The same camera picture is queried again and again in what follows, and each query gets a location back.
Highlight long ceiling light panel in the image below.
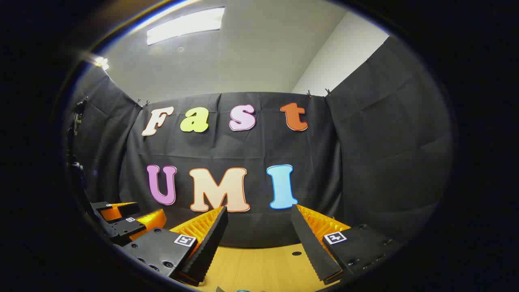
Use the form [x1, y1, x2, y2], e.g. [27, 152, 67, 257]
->
[146, 7, 226, 46]

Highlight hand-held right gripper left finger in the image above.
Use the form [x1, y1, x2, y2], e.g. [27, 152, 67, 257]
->
[121, 206, 229, 288]

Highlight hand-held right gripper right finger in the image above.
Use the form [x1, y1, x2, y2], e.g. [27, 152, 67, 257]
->
[290, 204, 404, 284]

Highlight black backdrop cloth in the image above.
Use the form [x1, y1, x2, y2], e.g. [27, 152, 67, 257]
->
[65, 36, 455, 249]

